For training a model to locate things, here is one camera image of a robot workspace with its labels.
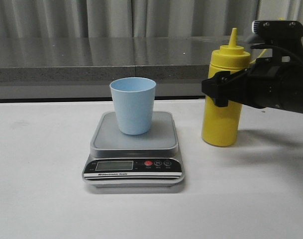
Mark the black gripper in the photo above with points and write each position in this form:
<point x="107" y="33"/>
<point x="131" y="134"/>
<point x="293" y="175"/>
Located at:
<point x="265" y="85"/>

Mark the yellow squeeze bottle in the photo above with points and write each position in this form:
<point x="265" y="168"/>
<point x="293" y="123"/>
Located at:
<point x="220" y="125"/>

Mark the light blue plastic cup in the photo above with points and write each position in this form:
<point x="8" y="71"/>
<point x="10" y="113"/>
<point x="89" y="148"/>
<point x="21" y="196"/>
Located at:
<point x="133" y="100"/>

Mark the silver electronic kitchen scale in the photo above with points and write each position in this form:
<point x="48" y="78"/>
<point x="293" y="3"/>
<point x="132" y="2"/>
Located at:
<point x="145" y="163"/>

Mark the grey stone counter ledge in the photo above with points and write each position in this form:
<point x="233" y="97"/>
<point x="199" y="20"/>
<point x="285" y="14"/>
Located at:
<point x="81" y="69"/>

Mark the white pleated curtain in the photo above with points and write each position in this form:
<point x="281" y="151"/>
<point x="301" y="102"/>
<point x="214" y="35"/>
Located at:
<point x="138" y="18"/>

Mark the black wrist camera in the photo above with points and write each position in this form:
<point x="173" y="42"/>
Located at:
<point x="286" y="34"/>

